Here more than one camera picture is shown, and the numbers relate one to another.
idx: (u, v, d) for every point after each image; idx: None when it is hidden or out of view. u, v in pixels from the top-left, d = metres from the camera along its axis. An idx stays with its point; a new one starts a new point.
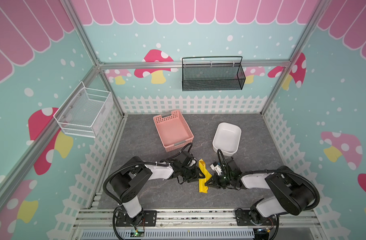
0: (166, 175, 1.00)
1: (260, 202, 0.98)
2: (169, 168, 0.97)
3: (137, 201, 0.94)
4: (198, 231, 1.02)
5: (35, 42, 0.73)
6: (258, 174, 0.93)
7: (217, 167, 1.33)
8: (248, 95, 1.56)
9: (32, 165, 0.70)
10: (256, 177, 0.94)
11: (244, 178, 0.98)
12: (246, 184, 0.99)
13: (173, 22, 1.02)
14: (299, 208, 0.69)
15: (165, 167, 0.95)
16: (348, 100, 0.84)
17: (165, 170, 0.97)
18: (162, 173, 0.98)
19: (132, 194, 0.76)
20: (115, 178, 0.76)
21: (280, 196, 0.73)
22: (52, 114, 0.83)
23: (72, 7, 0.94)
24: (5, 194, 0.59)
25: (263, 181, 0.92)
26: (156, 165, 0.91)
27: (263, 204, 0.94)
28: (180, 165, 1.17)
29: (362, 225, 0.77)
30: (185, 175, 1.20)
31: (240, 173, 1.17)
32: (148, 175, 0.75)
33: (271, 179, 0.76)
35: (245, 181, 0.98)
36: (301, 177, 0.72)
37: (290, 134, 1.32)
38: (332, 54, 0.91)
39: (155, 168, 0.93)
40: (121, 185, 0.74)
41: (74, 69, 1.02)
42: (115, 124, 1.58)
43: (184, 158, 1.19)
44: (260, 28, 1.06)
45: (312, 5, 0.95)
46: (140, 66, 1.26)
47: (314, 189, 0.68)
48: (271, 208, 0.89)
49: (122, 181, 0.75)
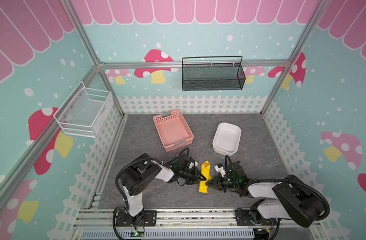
0: (168, 176, 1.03)
1: (262, 204, 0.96)
2: (171, 171, 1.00)
3: (140, 199, 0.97)
4: (198, 231, 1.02)
5: (35, 41, 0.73)
6: (265, 183, 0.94)
7: (221, 169, 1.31)
8: (248, 95, 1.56)
9: (32, 164, 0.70)
10: (262, 186, 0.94)
11: (250, 187, 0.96)
12: (252, 193, 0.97)
13: (173, 22, 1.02)
14: (310, 220, 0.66)
15: (168, 169, 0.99)
16: (348, 100, 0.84)
17: (168, 172, 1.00)
18: (164, 174, 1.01)
19: (141, 187, 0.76)
20: (125, 172, 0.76)
21: (289, 207, 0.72)
22: (52, 114, 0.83)
23: (72, 7, 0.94)
24: (5, 194, 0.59)
25: (270, 190, 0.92)
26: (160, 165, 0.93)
27: (265, 206, 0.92)
28: (178, 169, 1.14)
29: (362, 225, 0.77)
30: (187, 179, 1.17)
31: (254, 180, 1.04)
32: (158, 170, 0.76)
33: (279, 188, 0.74)
35: (252, 190, 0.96)
36: (310, 188, 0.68)
37: (290, 134, 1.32)
38: (332, 54, 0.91)
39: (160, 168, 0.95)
40: (131, 178, 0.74)
41: (74, 69, 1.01)
42: (115, 124, 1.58)
43: (182, 161, 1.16)
44: (261, 28, 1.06)
45: (312, 5, 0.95)
46: (140, 66, 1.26)
47: (324, 199, 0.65)
48: (275, 212, 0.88)
49: (133, 175, 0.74)
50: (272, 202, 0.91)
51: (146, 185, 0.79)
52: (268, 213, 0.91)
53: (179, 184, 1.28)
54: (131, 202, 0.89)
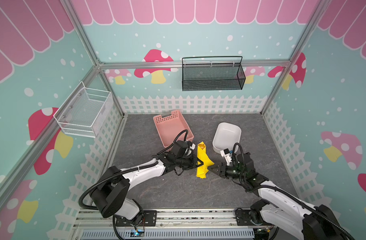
0: (156, 173, 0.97)
1: (267, 210, 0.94)
2: (159, 165, 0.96)
3: (131, 207, 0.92)
4: (198, 231, 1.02)
5: (35, 42, 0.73)
6: (288, 199, 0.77)
7: (227, 155, 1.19)
8: (248, 95, 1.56)
9: (32, 165, 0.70)
10: (284, 202, 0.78)
11: (263, 191, 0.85)
12: (262, 195, 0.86)
13: (173, 22, 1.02)
14: None
15: (150, 170, 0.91)
16: (348, 100, 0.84)
17: (152, 171, 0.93)
18: (149, 175, 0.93)
19: (113, 208, 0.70)
20: (95, 194, 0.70)
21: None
22: (52, 114, 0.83)
23: (72, 7, 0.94)
24: (5, 194, 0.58)
25: (288, 210, 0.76)
26: (138, 170, 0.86)
27: (272, 215, 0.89)
28: (174, 157, 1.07)
29: (362, 225, 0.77)
30: (184, 165, 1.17)
31: (266, 178, 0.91)
32: (125, 188, 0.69)
33: (310, 222, 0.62)
35: (262, 193, 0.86)
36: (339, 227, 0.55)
37: (290, 134, 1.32)
38: (332, 54, 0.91)
39: (139, 173, 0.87)
40: (101, 200, 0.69)
41: (74, 69, 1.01)
42: (115, 124, 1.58)
43: (179, 150, 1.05)
44: (261, 28, 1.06)
45: (312, 5, 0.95)
46: (140, 66, 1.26)
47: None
48: (279, 223, 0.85)
49: (104, 194, 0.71)
50: (281, 215, 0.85)
51: (122, 203, 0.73)
52: (270, 219, 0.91)
53: (177, 174, 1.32)
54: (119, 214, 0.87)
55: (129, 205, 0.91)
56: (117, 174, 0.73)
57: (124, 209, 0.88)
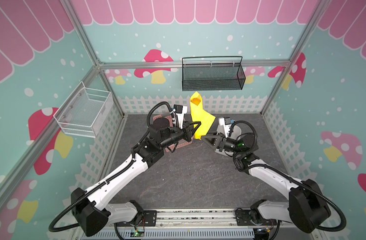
0: (138, 171, 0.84)
1: (263, 204, 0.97)
2: (136, 161, 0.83)
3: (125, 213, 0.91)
4: (198, 231, 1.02)
5: (35, 41, 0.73)
6: (276, 175, 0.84)
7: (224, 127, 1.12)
8: (248, 95, 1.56)
9: (32, 165, 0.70)
10: (272, 178, 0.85)
11: (252, 169, 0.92)
12: (253, 173, 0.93)
13: (173, 22, 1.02)
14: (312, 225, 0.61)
15: (119, 176, 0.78)
16: (348, 100, 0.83)
17: (127, 173, 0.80)
18: (127, 178, 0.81)
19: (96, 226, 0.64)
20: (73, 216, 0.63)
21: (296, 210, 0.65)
22: (52, 114, 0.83)
23: (72, 7, 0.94)
24: (4, 194, 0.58)
25: (276, 184, 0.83)
26: (107, 183, 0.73)
27: (267, 207, 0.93)
28: (156, 144, 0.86)
29: (362, 225, 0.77)
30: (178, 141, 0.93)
31: (257, 156, 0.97)
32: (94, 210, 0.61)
33: (297, 195, 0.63)
35: (253, 172, 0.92)
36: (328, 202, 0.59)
37: (290, 134, 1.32)
38: (332, 54, 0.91)
39: (110, 184, 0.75)
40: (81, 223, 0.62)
41: (74, 69, 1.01)
42: (115, 124, 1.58)
43: (158, 135, 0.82)
44: (261, 28, 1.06)
45: (312, 4, 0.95)
46: (140, 66, 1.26)
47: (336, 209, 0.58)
48: (275, 213, 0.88)
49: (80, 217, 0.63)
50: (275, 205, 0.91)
51: (106, 217, 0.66)
52: (268, 215, 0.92)
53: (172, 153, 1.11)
54: (115, 219, 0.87)
55: (122, 210, 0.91)
56: (81, 199, 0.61)
57: (118, 216, 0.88)
